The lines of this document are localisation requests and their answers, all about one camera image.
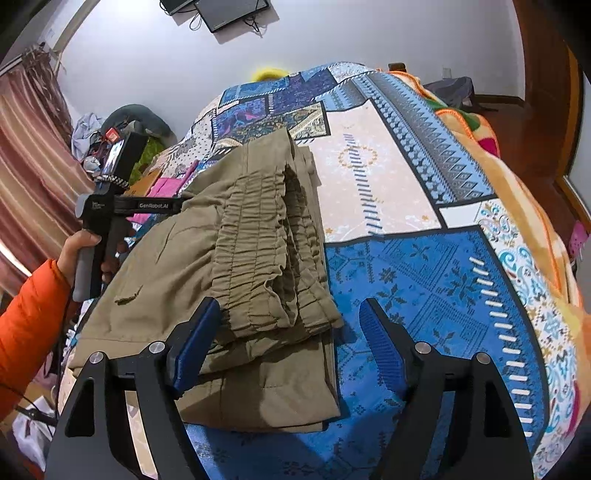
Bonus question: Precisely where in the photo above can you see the khaki pants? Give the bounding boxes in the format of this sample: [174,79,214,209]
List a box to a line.
[69,127,345,435]

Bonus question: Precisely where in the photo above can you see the wooden lap desk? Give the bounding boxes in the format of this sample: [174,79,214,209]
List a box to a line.
[127,166,162,197]

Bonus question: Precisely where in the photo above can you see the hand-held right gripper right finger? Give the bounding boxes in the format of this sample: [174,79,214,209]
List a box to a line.
[359,298,536,480]

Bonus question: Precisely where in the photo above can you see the pink plastic item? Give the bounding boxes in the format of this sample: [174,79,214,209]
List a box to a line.
[570,222,587,259]

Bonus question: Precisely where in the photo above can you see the orange-edged fleece blanket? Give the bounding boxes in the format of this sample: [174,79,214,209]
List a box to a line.
[387,69,585,444]

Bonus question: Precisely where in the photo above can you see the person's left hand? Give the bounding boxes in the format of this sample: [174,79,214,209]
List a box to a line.
[58,230,132,287]

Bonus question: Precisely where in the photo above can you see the blue patchwork bed blanket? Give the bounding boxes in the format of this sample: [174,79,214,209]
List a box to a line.
[124,60,583,480]

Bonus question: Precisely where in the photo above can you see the small black wall monitor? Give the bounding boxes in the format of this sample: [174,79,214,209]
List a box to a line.
[193,0,271,34]

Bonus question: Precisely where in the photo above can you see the grey backpack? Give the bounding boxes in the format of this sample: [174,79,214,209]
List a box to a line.
[422,76,476,112]

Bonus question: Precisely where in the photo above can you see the white sliding wardrobe door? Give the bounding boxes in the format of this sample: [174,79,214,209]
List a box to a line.
[554,44,591,222]

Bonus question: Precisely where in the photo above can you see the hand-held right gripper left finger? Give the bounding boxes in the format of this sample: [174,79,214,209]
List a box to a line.
[44,296,222,480]

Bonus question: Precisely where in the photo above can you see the person's left forearm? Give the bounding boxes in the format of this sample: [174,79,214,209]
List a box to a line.
[0,258,77,444]

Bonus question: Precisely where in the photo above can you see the pink cloth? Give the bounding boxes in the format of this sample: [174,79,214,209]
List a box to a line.
[148,161,201,199]

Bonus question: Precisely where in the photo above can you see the striped red curtain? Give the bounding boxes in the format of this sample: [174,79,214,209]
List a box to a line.
[0,51,95,296]

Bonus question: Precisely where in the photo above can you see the black wall television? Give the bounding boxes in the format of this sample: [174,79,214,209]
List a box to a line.
[159,0,200,16]

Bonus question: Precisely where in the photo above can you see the white cloth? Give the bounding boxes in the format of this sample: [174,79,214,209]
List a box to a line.
[11,397,61,462]

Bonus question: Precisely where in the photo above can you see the wooden door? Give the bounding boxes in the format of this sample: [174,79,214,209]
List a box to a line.
[510,0,573,107]

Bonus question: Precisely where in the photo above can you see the light blue clothes pile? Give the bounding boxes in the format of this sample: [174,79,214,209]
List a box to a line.
[71,113,105,155]

